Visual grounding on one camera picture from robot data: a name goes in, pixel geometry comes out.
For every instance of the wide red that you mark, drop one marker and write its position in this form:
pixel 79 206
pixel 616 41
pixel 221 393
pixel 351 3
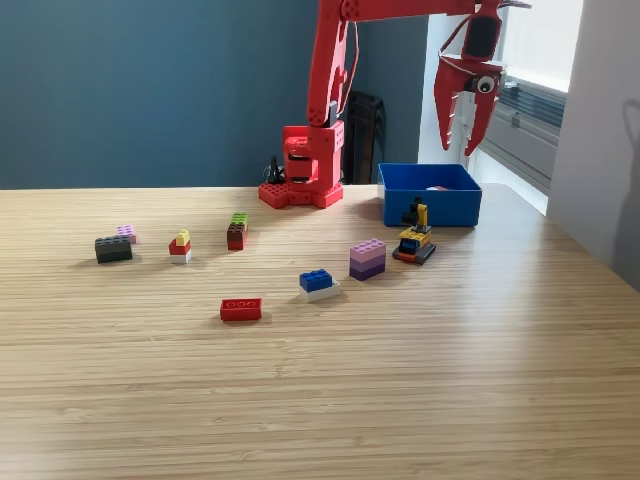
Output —
pixel 437 188

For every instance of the black brick stack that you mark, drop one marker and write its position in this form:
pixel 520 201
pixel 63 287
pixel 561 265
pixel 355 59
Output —
pixel 112 249

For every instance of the blue plastic bin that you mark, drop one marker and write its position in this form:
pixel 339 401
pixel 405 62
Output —
pixel 440 207

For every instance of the grey window vent unit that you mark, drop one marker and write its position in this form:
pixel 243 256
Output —
pixel 525 135

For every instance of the white framed window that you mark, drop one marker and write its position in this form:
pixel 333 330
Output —
pixel 540 40

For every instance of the black chair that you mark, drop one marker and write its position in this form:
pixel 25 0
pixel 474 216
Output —
pixel 367 140

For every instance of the yellow toy digger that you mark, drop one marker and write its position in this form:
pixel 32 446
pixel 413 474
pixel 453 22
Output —
pixel 412 245

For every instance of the pink and purple brick stack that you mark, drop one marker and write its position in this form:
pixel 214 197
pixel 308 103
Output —
pixel 367 262

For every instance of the black table clamp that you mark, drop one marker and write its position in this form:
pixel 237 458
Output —
pixel 274 172

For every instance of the blue on white brick stack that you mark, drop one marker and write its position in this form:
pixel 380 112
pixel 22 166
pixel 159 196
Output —
pixel 315 281

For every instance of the green brown red brick stack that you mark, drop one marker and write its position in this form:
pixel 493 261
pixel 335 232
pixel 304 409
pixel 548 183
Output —
pixel 236 235

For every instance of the red brick with circles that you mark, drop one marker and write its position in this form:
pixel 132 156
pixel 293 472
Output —
pixel 240 311

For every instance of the yellow red white brick stack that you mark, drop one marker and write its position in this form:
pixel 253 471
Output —
pixel 180 247

